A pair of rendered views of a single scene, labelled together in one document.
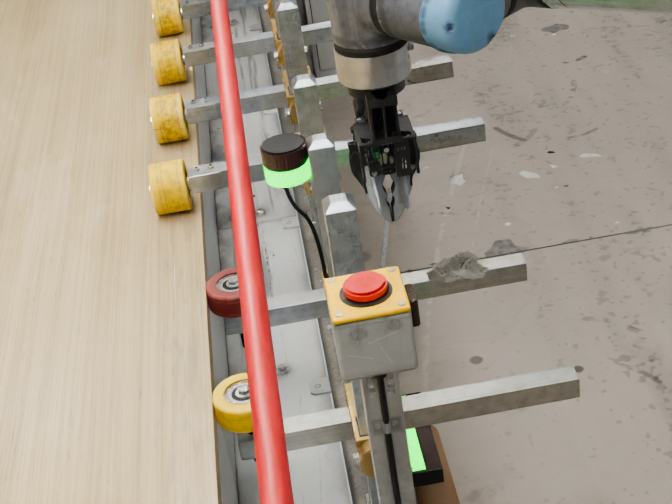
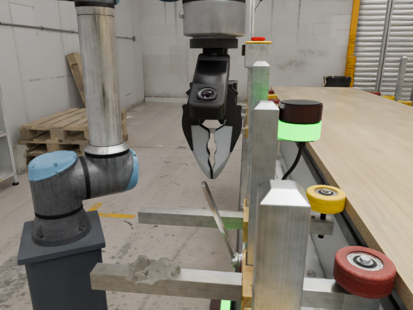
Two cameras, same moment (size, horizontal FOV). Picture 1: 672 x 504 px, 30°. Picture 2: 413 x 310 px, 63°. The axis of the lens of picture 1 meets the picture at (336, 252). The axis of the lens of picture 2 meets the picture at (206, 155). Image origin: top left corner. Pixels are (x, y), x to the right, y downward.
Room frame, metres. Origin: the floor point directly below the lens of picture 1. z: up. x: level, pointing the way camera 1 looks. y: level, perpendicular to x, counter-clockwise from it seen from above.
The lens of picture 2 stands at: (1.92, -0.01, 1.19)
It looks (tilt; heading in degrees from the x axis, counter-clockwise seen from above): 17 degrees down; 189
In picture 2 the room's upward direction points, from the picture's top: straight up
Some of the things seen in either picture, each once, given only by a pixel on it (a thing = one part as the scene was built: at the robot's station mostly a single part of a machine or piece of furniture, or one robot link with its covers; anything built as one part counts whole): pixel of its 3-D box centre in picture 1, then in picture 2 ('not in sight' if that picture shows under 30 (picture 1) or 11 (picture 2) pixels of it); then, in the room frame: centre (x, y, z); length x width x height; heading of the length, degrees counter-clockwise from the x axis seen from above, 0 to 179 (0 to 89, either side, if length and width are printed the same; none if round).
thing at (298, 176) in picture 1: (287, 168); (298, 128); (1.44, 0.05, 1.09); 0.06 x 0.06 x 0.02
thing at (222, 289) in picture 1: (239, 312); (359, 291); (1.48, 0.15, 0.85); 0.08 x 0.08 x 0.11
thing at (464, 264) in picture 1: (455, 262); (152, 265); (1.49, -0.17, 0.87); 0.09 x 0.07 x 0.02; 92
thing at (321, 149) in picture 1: (343, 290); (258, 250); (1.44, 0.00, 0.89); 0.03 x 0.03 x 0.48; 2
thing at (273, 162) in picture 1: (284, 151); (300, 111); (1.44, 0.05, 1.11); 0.06 x 0.06 x 0.02
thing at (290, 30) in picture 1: (307, 132); not in sight; (1.94, 0.02, 0.89); 0.03 x 0.03 x 0.48; 2
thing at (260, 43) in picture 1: (295, 36); not in sight; (2.23, 0.01, 0.95); 0.50 x 0.04 x 0.04; 92
